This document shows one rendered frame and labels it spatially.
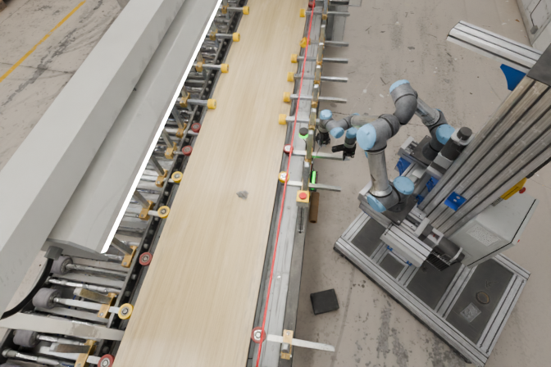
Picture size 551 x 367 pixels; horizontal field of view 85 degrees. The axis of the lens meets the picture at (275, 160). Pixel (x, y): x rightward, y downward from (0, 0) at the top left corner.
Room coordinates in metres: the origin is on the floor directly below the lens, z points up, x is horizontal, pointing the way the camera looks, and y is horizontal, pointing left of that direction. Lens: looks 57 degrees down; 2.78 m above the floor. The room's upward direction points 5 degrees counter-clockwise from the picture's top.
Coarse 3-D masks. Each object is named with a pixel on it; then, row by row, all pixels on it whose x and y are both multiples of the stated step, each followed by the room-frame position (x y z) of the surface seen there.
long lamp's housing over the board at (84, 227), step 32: (192, 0) 0.76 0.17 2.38; (192, 32) 0.66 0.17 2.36; (160, 64) 0.52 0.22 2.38; (160, 96) 0.45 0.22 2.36; (128, 128) 0.36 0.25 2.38; (96, 160) 0.29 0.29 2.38; (128, 160) 0.30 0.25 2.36; (96, 192) 0.23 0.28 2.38; (128, 192) 0.26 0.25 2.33; (64, 224) 0.18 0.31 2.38; (96, 224) 0.19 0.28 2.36; (96, 256) 0.15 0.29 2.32
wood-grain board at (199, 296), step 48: (288, 0) 3.41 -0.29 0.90; (240, 48) 2.60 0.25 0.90; (288, 48) 2.54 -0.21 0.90; (240, 96) 1.94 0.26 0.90; (240, 144) 1.42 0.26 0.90; (192, 192) 1.03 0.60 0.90; (192, 240) 0.68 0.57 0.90; (240, 240) 0.66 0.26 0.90; (144, 288) 0.41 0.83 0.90; (192, 288) 0.39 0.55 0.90; (240, 288) 0.37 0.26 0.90; (144, 336) 0.16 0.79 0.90; (192, 336) 0.14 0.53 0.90; (240, 336) 0.13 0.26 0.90
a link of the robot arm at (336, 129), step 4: (328, 120) 1.22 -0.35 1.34; (332, 120) 1.21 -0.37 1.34; (340, 120) 1.21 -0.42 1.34; (344, 120) 1.20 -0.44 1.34; (328, 124) 1.20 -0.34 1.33; (332, 124) 1.19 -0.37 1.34; (336, 124) 1.18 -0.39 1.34; (340, 124) 1.18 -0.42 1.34; (344, 124) 1.18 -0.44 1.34; (328, 128) 1.18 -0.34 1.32; (332, 128) 1.16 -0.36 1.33; (336, 128) 1.15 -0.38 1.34; (340, 128) 1.15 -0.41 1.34; (344, 128) 1.16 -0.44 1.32; (332, 132) 1.14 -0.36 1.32; (336, 132) 1.12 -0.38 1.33; (340, 132) 1.13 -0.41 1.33; (336, 136) 1.11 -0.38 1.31; (340, 136) 1.13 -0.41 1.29
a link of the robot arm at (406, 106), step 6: (408, 96) 1.17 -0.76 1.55; (396, 102) 1.17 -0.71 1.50; (402, 102) 1.14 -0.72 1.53; (408, 102) 1.13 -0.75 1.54; (414, 102) 1.13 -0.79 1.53; (396, 108) 1.14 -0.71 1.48; (402, 108) 1.12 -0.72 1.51; (408, 108) 1.11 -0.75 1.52; (414, 108) 1.11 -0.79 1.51; (396, 114) 1.12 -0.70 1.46; (402, 114) 1.10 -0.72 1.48; (408, 114) 1.09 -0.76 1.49; (402, 120) 1.08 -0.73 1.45; (408, 120) 1.08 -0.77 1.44
